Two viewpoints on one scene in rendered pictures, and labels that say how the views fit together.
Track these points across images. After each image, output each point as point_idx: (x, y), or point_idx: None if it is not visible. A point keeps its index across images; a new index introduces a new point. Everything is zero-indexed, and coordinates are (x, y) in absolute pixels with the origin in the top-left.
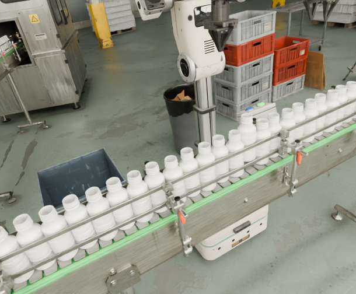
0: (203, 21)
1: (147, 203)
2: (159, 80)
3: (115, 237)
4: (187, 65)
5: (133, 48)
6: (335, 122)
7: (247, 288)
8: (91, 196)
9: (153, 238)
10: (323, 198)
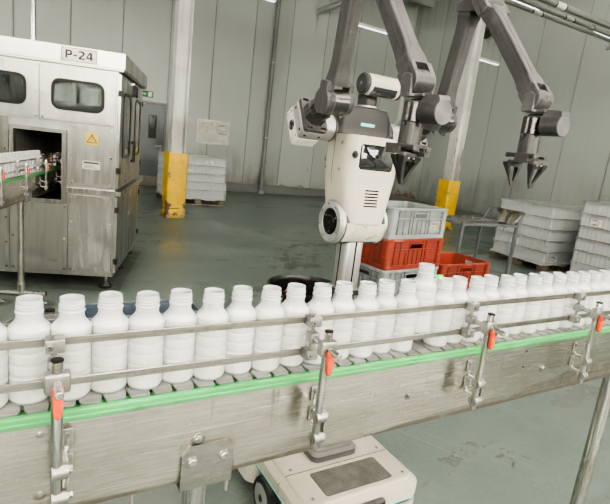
0: (387, 142)
1: (278, 338)
2: (250, 277)
3: (220, 379)
4: (335, 217)
5: (215, 227)
6: (537, 319)
7: None
8: (214, 294)
9: (271, 402)
10: (503, 497)
